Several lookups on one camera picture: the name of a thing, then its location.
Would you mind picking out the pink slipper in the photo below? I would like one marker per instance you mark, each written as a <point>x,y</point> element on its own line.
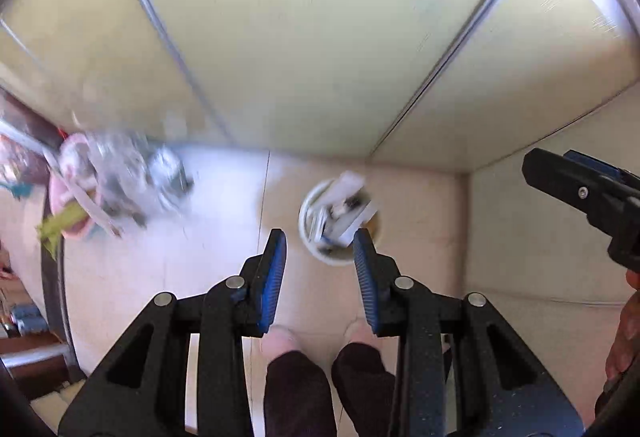
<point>280,339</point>
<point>357,332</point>

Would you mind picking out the person's left leg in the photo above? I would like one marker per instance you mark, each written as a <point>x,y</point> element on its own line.
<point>295,392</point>

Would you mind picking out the yellow sink cabinet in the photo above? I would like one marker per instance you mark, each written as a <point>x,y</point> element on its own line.
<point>550,242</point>

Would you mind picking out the person's right hand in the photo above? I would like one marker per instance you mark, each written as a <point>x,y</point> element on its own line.
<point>625,342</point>

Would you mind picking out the person's right leg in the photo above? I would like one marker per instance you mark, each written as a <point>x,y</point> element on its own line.
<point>362,387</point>

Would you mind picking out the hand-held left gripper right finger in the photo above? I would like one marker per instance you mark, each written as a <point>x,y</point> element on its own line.
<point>367,287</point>

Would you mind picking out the yellow green rag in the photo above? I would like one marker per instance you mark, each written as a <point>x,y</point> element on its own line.
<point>55,227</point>

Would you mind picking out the person's leg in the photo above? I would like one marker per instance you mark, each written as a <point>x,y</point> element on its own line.
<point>295,392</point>
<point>362,387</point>

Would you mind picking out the clear crumpled plastic bag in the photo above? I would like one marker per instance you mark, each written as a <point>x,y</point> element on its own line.
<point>135,177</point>

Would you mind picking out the pink right slipper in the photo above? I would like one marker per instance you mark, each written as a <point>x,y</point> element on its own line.
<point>357,332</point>

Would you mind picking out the pink left slipper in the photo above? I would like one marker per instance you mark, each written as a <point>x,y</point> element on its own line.
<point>280,339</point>

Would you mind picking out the white round plastic bin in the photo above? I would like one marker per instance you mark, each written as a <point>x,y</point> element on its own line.
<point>310,217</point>

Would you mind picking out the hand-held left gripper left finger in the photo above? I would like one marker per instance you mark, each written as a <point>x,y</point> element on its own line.
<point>272,287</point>

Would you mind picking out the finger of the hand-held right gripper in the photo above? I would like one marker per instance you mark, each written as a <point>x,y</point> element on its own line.
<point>600,167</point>
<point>560,177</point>

